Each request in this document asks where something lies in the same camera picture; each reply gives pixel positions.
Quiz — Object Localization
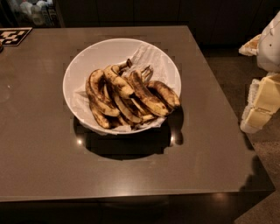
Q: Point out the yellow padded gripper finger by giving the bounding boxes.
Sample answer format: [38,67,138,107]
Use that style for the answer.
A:
[240,73,280,133]

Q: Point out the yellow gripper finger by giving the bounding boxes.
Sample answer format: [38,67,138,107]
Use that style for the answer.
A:
[239,34,261,56]

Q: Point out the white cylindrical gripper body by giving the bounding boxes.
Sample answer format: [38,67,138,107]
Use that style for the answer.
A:
[256,11,280,73]

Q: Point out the spotted banana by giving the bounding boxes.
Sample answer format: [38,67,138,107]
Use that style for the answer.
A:
[104,59,134,99]
[146,80,180,109]

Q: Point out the long centre-right banana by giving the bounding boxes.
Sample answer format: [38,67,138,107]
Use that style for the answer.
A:
[129,70,169,117]

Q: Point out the lower centre banana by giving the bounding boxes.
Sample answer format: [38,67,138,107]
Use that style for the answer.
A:
[113,94,142,123]

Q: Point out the white ceramic bowl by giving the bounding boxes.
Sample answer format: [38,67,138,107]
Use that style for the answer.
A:
[62,38,182,136]

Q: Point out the left inner dark banana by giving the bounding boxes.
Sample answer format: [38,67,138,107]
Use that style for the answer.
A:
[89,69,112,107]

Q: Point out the left outer curved banana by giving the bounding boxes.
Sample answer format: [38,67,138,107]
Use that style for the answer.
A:
[86,78,120,117]

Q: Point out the bottom left banana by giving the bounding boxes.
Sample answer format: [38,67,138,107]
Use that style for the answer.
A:
[89,102,110,129]

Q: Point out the bottles on background shelf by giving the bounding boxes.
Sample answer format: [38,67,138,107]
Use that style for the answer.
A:
[7,0,60,28]

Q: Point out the black white fiducial marker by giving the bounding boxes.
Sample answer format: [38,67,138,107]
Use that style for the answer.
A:
[0,27,32,46]

